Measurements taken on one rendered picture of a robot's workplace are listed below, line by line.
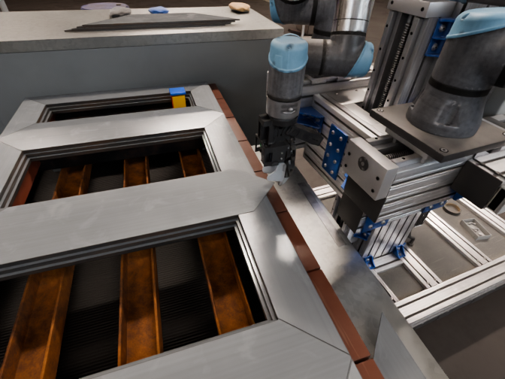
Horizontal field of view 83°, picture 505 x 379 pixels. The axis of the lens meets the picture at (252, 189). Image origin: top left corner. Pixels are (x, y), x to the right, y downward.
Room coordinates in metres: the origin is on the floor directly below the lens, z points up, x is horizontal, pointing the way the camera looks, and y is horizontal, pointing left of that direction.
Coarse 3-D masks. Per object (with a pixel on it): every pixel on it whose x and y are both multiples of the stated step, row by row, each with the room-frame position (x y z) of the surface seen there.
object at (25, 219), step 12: (36, 204) 0.49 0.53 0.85; (12, 216) 0.45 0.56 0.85; (24, 216) 0.45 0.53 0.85; (36, 216) 0.45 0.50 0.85; (0, 228) 0.42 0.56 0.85; (12, 228) 0.42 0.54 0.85; (24, 228) 0.42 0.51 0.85; (36, 228) 0.42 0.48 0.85; (0, 240) 0.38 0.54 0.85; (12, 240) 0.38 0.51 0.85; (24, 240) 0.38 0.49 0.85; (0, 252) 0.35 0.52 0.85; (12, 252) 0.35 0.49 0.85; (24, 252) 0.35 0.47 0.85; (0, 264) 0.32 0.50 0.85
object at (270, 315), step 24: (144, 96) 1.16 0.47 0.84; (168, 96) 1.18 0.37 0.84; (48, 120) 0.96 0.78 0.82; (72, 144) 0.77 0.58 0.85; (96, 144) 0.79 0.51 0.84; (120, 144) 0.80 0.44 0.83; (144, 144) 0.82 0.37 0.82; (24, 168) 0.66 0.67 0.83; (216, 168) 0.68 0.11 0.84; (120, 240) 0.40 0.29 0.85; (144, 240) 0.40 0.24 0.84; (168, 240) 0.42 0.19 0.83; (240, 240) 0.42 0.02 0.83; (24, 264) 0.33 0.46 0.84; (48, 264) 0.34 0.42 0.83; (72, 264) 0.35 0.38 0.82; (264, 288) 0.30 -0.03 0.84; (264, 312) 0.26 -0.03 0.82; (216, 336) 0.21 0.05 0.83; (144, 360) 0.16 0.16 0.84
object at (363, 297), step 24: (288, 192) 0.76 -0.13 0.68; (312, 192) 0.77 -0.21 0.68; (312, 216) 0.65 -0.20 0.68; (312, 240) 0.55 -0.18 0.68; (336, 264) 0.47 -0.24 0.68; (360, 264) 0.47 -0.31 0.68; (336, 288) 0.39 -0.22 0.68; (360, 288) 0.40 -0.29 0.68; (360, 312) 0.33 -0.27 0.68; (384, 312) 0.34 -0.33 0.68; (408, 336) 0.28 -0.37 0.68; (432, 360) 0.23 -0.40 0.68
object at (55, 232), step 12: (48, 204) 0.50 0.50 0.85; (60, 204) 0.50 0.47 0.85; (72, 204) 0.50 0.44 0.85; (48, 216) 0.46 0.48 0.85; (60, 216) 0.46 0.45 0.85; (72, 216) 0.46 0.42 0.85; (48, 228) 0.42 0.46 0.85; (60, 228) 0.42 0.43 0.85; (72, 228) 0.42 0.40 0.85; (36, 240) 0.39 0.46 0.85; (48, 240) 0.39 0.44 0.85; (60, 240) 0.39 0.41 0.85; (72, 240) 0.39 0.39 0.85; (36, 252) 0.35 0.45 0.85; (48, 252) 0.36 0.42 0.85
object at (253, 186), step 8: (240, 176) 0.63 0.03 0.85; (248, 176) 0.63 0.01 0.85; (256, 176) 0.63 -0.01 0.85; (248, 184) 0.60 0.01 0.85; (256, 184) 0.60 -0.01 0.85; (264, 184) 0.60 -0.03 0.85; (248, 192) 0.56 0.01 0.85; (256, 192) 0.57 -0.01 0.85; (264, 192) 0.57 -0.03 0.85; (256, 200) 0.53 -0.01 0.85
